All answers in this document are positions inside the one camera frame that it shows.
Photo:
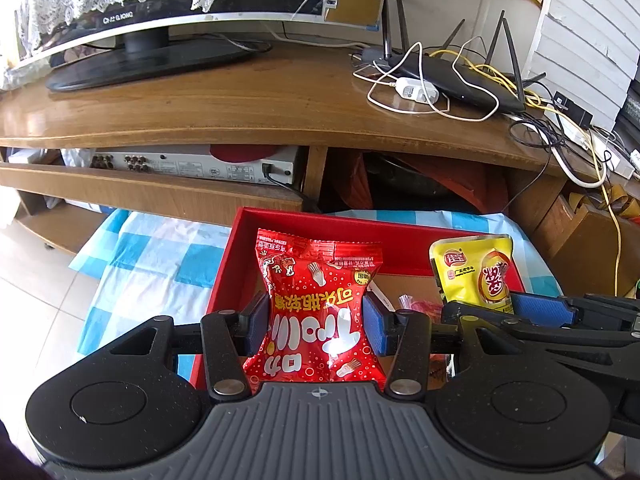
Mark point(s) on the red plastic basin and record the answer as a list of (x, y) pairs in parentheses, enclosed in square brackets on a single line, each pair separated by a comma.
[(440, 185)]

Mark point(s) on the silver receiver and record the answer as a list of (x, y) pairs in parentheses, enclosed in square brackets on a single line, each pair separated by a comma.
[(175, 165)]

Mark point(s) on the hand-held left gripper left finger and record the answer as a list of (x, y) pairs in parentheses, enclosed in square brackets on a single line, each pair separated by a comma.
[(257, 325)]

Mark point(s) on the white charger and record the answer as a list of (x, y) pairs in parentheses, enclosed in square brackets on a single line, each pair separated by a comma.
[(417, 90)]

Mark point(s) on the silver-edged television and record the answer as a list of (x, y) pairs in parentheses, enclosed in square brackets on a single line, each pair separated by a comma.
[(150, 35)]

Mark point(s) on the red cardboard box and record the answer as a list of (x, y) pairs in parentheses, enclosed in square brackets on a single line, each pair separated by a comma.
[(240, 260)]

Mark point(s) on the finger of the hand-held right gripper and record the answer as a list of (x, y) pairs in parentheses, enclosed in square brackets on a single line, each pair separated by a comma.
[(542, 307), (560, 337)]

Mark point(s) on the red candy packet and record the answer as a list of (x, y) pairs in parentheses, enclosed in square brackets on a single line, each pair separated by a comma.
[(310, 285)]

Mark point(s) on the yellow snack packet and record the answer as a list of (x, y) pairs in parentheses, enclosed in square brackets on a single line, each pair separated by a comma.
[(475, 270)]

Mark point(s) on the blue white checked tablecloth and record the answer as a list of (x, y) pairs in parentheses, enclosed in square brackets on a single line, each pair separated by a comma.
[(150, 260)]

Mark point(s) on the black power adapter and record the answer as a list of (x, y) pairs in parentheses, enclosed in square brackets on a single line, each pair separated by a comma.
[(572, 110)]

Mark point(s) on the white slatted panel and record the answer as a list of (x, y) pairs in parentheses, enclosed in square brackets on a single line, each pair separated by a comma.
[(585, 35)]

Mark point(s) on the red plate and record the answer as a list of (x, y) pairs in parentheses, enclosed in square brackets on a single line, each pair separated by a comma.
[(245, 152)]

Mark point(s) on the white power strip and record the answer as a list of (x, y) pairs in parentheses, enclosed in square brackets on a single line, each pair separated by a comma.
[(600, 145)]

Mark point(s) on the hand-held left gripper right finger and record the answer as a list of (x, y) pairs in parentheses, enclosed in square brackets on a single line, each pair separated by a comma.
[(375, 325)]

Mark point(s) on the black router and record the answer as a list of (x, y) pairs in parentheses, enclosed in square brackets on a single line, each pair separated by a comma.
[(465, 80)]

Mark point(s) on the wooden television desk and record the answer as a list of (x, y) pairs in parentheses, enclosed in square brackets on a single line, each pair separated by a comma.
[(250, 105)]

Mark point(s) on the pink clear snack packet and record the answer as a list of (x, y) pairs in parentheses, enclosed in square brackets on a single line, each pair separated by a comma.
[(420, 306)]

